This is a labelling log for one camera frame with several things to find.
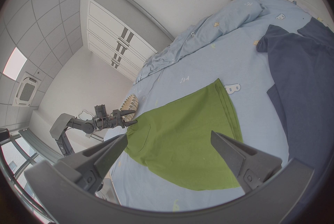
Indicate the white wardrobe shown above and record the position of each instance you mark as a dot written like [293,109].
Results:
[109,27]

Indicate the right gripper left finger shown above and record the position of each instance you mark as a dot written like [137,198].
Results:
[88,165]

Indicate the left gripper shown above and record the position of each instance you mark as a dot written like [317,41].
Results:
[116,119]

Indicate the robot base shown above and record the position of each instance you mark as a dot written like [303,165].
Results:
[104,190]

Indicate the window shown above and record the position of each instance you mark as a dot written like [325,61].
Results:
[15,162]

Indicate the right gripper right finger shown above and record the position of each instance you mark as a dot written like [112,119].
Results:
[242,162]

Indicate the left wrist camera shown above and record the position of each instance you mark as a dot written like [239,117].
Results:
[100,111]

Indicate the ceiling air conditioner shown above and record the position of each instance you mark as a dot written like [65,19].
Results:
[26,89]

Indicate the square ceiling light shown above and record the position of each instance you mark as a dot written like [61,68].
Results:
[15,63]

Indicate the bed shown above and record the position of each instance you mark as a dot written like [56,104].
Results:
[198,79]

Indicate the round woven basket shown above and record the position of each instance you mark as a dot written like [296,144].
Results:
[130,104]

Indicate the dark blue garment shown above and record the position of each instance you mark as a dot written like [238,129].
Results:
[302,76]

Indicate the pale blue quilt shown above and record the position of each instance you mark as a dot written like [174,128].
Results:
[198,32]

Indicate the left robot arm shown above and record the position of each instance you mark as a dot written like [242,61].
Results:
[61,123]

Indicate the green shorts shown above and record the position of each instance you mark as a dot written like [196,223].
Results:
[182,134]

